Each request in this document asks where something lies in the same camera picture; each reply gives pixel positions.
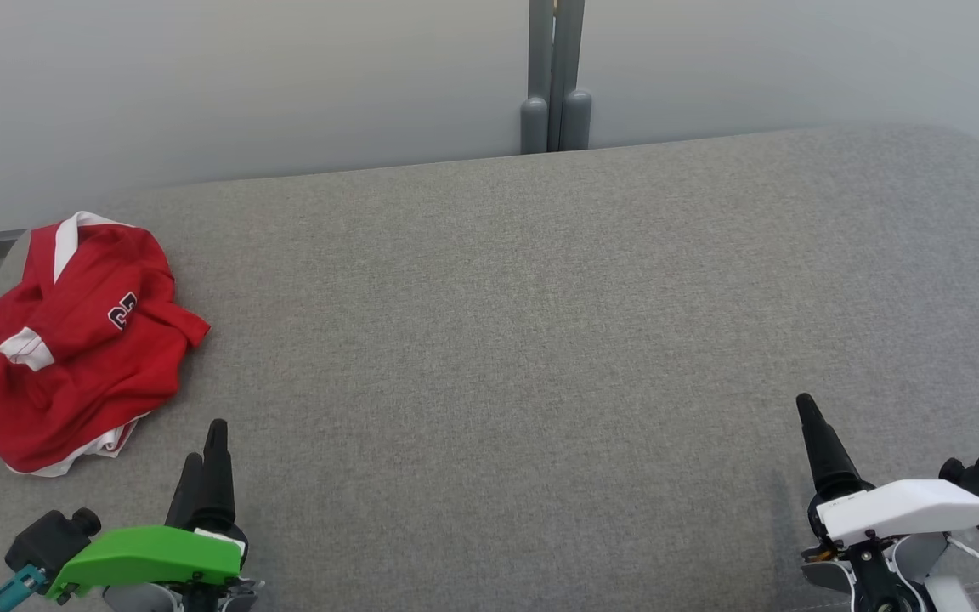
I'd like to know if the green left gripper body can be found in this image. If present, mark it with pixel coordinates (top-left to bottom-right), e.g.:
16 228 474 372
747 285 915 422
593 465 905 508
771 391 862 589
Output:
46 524 266 612

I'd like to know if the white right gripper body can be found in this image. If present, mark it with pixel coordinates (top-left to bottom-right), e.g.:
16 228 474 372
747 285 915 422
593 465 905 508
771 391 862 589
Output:
801 478 979 612

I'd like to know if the grey partition post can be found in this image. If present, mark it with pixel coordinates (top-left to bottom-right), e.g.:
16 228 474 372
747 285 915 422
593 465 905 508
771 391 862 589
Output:
520 0 593 156

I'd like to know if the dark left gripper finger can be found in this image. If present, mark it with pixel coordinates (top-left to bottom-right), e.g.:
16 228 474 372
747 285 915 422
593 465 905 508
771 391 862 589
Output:
164 452 204 532
195 417 238 538

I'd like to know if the red jersey with number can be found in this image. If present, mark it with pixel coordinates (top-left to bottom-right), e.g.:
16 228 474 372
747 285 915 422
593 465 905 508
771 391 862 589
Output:
0 211 212 478

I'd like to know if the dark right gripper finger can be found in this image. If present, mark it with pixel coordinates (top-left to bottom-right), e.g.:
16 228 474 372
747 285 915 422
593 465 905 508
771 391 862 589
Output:
795 392 866 504

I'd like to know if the teal left cable connector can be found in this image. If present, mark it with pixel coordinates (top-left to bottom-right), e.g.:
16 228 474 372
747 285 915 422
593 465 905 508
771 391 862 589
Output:
0 563 50 612

